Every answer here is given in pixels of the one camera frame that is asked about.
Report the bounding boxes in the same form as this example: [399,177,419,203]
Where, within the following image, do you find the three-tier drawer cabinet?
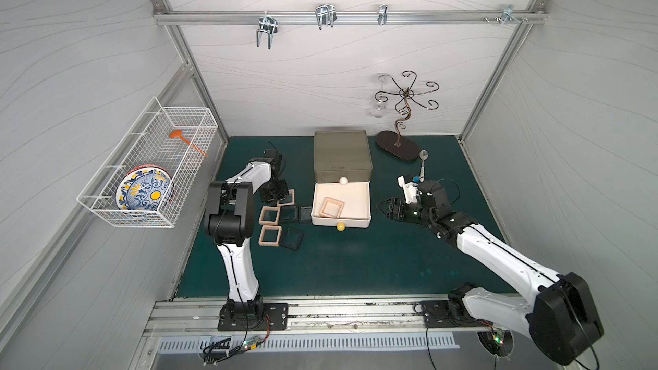
[312,129,373,231]

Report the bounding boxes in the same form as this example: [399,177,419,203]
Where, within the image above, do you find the pink brooch box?
[259,206,281,226]
[319,197,345,219]
[258,225,283,247]
[277,189,296,207]

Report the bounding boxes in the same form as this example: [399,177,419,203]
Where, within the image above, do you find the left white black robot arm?
[203,149,288,319]

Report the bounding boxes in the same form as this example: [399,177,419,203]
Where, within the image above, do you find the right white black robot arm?
[377,176,604,366]

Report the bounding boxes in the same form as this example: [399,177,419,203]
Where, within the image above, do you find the black brooch box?
[298,207,313,224]
[279,228,305,252]
[279,206,300,224]

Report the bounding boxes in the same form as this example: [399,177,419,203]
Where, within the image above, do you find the hello kitty metal spoon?
[418,150,428,182]

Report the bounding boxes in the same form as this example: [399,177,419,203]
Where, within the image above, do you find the brown metal jewelry stand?
[375,70,440,162]

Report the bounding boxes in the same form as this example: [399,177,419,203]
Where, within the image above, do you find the clear wine glass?
[371,74,390,118]

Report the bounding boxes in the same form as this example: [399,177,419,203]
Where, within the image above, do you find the orange plastic spoon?
[169,129,207,157]

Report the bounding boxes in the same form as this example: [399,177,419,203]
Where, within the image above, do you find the blue yellow patterned plate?
[115,165,171,211]

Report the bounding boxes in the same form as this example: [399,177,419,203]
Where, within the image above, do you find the metal double hook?
[315,4,338,30]
[256,15,279,50]

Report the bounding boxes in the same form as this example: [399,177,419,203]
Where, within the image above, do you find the white vent strip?
[157,331,459,355]

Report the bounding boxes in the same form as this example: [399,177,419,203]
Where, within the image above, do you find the metal single hook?
[377,4,388,26]

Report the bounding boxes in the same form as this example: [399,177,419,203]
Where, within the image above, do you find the metal hook right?
[483,5,529,26]

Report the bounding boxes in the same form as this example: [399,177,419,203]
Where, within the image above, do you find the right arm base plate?
[414,300,492,329]

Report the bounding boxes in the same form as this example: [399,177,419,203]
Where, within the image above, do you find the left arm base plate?
[217,301,289,332]

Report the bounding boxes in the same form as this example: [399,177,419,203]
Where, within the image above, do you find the white wire basket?
[77,98,218,229]

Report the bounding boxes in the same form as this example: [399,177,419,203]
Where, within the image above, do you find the aluminium top rail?
[154,9,549,27]

